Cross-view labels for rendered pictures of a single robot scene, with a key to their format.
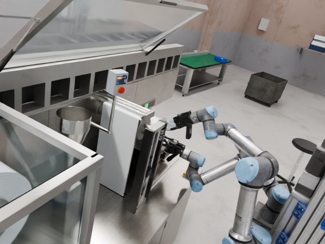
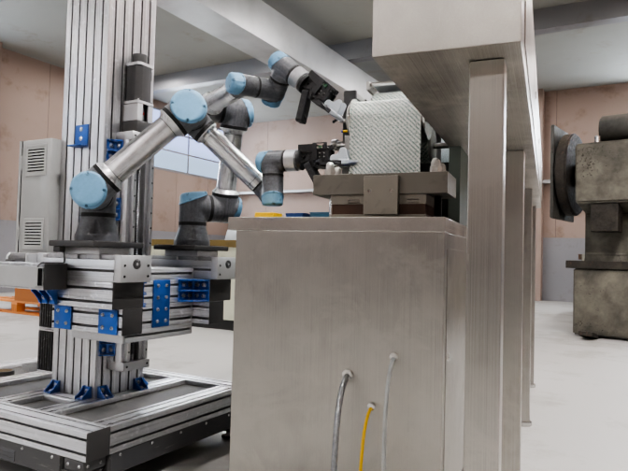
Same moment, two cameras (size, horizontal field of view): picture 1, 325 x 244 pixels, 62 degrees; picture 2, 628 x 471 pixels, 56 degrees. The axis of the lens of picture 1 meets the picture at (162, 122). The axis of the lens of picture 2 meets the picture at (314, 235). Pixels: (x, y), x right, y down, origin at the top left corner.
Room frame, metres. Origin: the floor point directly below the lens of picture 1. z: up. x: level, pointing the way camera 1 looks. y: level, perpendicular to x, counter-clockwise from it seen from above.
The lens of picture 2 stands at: (3.60, -0.12, 0.78)
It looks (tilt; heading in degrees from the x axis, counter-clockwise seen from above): 2 degrees up; 180
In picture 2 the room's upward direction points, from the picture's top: 1 degrees clockwise
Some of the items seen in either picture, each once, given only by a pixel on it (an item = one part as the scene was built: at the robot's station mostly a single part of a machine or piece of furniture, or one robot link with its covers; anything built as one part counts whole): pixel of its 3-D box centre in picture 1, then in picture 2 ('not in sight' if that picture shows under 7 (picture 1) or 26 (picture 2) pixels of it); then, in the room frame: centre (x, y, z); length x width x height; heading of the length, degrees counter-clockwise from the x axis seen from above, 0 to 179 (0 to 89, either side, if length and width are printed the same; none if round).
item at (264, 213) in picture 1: (272, 211); (97, 227); (1.55, -0.89, 0.87); 0.15 x 0.15 x 0.10
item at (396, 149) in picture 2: not in sight; (384, 154); (1.73, 0.09, 1.12); 0.23 x 0.01 x 0.18; 68
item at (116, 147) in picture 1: (110, 147); not in sight; (1.37, 0.26, 1.17); 0.34 x 0.05 x 0.54; 68
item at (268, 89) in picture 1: (265, 88); not in sight; (7.40, -2.50, 0.33); 0.98 x 0.79 x 0.66; 151
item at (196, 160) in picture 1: (196, 159); (273, 162); (1.58, -0.28, 1.11); 0.11 x 0.08 x 0.09; 68
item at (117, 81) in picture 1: (118, 83); not in sight; (1.12, 0.23, 1.66); 0.07 x 0.07 x 0.10; 54
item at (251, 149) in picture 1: (248, 147); (221, 97); (1.37, -0.50, 1.39); 0.49 x 0.11 x 0.12; 30
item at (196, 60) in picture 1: (198, 70); not in sight; (7.16, -0.60, 0.43); 2.34 x 0.92 x 0.86; 151
